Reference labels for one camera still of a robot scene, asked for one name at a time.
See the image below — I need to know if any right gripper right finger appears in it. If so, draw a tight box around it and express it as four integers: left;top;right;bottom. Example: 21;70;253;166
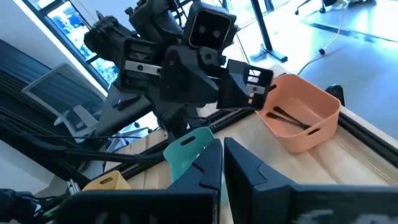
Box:
223;138;398;224

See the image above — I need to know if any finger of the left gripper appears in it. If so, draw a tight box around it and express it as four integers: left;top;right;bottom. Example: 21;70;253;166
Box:
216;58;275;111
159;45;221;104

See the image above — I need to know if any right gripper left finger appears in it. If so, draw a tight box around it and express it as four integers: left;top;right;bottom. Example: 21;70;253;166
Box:
55;138;224;224

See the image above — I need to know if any teal plastic bin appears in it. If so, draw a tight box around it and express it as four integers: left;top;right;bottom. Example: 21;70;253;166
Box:
162;126;226;187

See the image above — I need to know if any black computer mouse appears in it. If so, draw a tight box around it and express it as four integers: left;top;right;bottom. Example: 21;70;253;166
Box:
113;93;141;111

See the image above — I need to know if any grey desk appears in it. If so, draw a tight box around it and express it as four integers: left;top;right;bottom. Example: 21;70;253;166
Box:
94;83;154;138

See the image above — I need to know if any black desk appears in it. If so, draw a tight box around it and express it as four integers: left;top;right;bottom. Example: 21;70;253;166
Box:
217;0;289;63

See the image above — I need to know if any orange plastic bin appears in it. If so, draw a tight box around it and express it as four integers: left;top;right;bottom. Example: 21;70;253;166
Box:
255;73;342;155

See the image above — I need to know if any computer monitor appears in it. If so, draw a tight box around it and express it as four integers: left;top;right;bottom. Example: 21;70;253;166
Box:
21;63;106;125

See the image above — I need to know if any yellow plastic bin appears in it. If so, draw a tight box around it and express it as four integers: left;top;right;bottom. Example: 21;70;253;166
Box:
81;169;133;192

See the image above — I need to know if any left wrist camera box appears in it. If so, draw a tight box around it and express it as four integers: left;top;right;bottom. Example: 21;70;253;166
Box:
182;1;238;52

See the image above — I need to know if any yellow cable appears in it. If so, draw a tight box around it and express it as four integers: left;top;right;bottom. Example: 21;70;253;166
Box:
297;0;348;76

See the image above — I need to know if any black aluminium table frame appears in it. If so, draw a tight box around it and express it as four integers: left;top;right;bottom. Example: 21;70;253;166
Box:
0;104;398;194

